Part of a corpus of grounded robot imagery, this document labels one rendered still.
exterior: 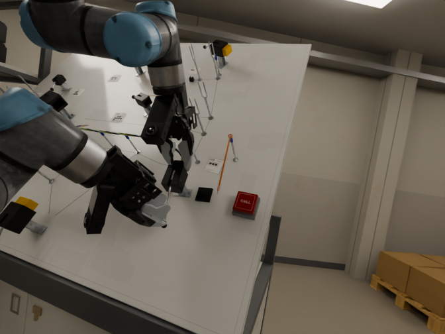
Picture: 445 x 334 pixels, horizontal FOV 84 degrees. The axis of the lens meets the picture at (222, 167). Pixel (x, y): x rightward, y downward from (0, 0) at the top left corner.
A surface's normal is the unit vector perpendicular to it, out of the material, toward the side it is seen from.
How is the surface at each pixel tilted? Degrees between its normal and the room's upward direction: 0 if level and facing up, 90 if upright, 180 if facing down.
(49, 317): 90
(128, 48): 118
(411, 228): 90
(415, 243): 90
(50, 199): 54
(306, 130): 90
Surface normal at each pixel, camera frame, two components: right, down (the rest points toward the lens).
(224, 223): -0.17, -0.57
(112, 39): -0.10, 0.51
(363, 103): 0.09, 0.07
